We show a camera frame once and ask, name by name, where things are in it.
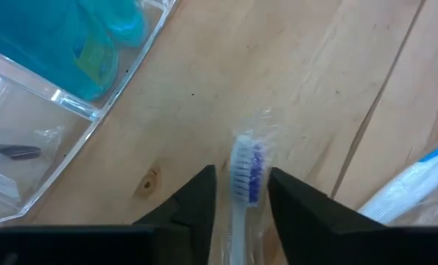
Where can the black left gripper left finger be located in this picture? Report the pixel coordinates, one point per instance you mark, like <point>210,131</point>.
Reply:
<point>182,235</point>

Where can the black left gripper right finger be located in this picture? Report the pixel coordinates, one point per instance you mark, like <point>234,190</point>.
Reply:
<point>314,232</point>

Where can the blue white toothbrush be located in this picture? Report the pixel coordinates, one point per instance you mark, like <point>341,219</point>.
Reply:
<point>406,184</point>

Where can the clear acrylic organizer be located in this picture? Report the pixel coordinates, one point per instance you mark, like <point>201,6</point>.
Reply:
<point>56,173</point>

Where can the blue mouthwash bottle white cap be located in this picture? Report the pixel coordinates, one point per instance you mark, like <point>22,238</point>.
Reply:
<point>38,44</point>
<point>119,22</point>

